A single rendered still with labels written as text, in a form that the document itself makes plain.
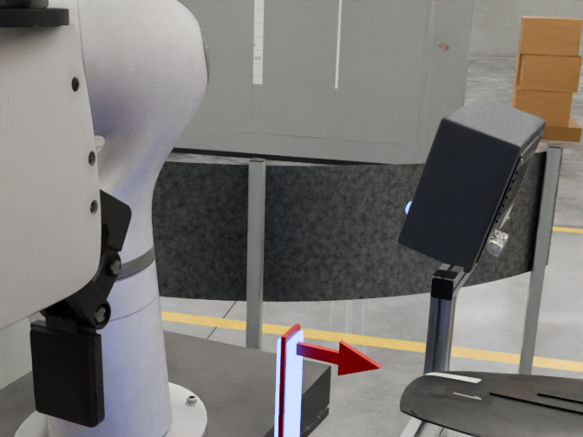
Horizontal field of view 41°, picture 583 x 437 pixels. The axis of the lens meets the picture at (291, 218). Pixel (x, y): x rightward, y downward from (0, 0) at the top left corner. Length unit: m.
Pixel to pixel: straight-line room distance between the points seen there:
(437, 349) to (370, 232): 1.17
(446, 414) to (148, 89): 0.36
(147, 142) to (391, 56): 5.77
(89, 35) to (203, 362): 0.44
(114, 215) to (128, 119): 0.33
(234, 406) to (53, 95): 0.61
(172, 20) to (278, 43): 5.87
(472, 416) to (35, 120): 0.27
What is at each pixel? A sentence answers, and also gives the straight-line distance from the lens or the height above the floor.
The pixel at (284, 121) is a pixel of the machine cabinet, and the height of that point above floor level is 0.35.
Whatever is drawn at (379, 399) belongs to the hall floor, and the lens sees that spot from 2.89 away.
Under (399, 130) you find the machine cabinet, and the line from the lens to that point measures 6.45.
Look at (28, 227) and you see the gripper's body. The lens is 0.26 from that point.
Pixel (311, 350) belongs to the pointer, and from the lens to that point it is 0.51.
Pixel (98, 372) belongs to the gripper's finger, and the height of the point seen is 1.26.
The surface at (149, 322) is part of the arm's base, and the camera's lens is 0.73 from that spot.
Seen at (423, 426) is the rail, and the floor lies 0.85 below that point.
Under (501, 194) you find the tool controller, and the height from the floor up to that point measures 1.16.
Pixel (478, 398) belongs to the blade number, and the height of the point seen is 1.19.
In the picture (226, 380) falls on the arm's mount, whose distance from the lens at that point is 0.89.
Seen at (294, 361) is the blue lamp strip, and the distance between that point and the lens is 0.52.
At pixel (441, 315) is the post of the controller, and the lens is 1.06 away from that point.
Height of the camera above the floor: 1.41
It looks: 16 degrees down
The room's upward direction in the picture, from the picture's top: 2 degrees clockwise
